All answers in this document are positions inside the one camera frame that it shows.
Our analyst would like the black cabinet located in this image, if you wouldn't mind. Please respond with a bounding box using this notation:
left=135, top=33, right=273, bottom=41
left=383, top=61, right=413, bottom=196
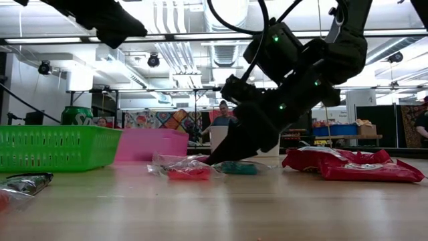
left=280, top=112, right=314, bottom=148

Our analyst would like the cardboard box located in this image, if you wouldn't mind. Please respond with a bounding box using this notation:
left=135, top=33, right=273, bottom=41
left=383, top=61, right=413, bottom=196
left=357, top=123, right=378, bottom=137

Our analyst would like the thin hanging cord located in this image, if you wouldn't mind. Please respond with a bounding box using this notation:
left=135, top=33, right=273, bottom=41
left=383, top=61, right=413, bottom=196
left=324, top=106, right=332, bottom=149

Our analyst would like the green plastic mesh basket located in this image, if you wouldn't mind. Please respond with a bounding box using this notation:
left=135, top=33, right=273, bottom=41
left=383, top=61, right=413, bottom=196
left=0, top=125, right=123, bottom=173

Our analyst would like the black partition panel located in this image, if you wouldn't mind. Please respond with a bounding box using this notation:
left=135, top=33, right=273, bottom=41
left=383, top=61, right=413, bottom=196
left=354, top=105, right=399, bottom=148

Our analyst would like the green soda can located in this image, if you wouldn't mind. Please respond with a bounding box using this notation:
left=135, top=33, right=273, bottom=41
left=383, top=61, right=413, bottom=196
left=60, top=105, right=94, bottom=127

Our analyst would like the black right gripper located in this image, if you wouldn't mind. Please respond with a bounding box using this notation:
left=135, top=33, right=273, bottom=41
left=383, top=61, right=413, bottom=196
left=204, top=72, right=341, bottom=165

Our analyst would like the black monitor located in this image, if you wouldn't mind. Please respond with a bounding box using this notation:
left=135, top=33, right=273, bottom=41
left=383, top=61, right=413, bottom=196
left=25, top=110, right=45, bottom=126

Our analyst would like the red and white KitKat bar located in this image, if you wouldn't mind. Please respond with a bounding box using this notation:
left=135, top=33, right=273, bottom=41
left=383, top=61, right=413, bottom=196
left=282, top=146, right=340, bottom=173

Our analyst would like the teal gummy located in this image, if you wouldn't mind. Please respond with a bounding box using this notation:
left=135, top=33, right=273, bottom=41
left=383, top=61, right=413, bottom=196
left=213, top=159, right=278, bottom=176

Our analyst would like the colourful patterned quilt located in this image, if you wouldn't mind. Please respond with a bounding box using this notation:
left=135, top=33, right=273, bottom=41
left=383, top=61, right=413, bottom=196
left=123, top=109, right=201, bottom=130

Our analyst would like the person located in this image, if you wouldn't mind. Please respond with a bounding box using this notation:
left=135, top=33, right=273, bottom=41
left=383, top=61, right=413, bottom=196
left=414, top=96, right=428, bottom=140
left=201, top=99, right=239, bottom=135
left=95, top=116, right=114, bottom=129

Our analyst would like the black slack cable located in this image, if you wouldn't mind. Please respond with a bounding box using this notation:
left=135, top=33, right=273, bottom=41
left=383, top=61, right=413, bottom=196
left=0, top=82, right=63, bottom=125

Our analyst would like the red KitKat mini bar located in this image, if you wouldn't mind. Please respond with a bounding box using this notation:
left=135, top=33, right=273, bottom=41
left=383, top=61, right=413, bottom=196
left=319, top=157, right=426, bottom=183
left=334, top=149, right=360, bottom=165
left=357, top=149, right=393, bottom=165

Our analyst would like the white plastic basket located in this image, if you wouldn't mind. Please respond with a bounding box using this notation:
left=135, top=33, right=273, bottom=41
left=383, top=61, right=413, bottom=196
left=209, top=125, right=281, bottom=157

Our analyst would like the wooden shelf board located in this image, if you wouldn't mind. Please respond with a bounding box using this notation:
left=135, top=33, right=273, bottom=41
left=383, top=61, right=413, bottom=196
left=314, top=134, right=384, bottom=141

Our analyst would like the black ceiling spotlight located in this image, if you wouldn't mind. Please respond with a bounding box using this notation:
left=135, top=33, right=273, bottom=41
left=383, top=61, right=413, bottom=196
left=146, top=53, right=161, bottom=68
left=37, top=60, right=53, bottom=76
left=387, top=51, right=405, bottom=64

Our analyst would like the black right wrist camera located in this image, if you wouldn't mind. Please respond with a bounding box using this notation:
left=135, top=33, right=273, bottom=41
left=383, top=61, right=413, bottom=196
left=243, top=21, right=314, bottom=85

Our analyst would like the dark patterned tapestry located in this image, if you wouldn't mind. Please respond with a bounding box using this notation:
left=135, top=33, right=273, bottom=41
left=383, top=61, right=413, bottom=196
left=399, top=104, right=428, bottom=149

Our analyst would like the white pillar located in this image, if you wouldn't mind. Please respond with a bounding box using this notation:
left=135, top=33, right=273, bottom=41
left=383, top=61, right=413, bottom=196
left=345, top=89, right=375, bottom=125

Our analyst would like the red gummy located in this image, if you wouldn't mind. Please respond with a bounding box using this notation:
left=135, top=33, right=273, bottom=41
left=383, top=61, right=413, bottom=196
left=146, top=153, right=225, bottom=181
left=0, top=187, right=36, bottom=215

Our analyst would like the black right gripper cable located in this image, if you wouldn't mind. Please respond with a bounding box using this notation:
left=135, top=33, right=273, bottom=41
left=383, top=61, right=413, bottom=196
left=206, top=0, right=304, bottom=83

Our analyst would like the pink-red translucent plastic basket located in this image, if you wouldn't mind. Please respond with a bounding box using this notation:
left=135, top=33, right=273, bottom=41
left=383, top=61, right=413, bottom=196
left=114, top=128, right=190, bottom=163

